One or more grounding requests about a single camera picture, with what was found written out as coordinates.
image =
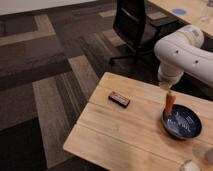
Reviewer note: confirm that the black office chair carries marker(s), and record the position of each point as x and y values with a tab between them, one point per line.
140	25

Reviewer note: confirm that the dark blue ceramic bowl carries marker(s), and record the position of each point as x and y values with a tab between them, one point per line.
183	123

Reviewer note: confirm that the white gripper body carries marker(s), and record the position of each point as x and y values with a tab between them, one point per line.
169	74

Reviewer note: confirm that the blue round disc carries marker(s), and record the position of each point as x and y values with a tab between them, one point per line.
179	11

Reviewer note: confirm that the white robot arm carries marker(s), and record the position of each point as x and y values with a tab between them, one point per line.
180	52

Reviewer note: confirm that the orange pepper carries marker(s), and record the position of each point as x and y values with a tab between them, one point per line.
170	99

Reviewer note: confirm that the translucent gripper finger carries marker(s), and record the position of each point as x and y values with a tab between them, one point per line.
165	86

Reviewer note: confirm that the dark snack bar packet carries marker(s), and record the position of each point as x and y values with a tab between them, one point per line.
119	99

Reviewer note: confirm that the clear glass cup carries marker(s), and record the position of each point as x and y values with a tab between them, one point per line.
205	14

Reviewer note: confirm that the wooden background desk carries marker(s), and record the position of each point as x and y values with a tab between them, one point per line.
193	8

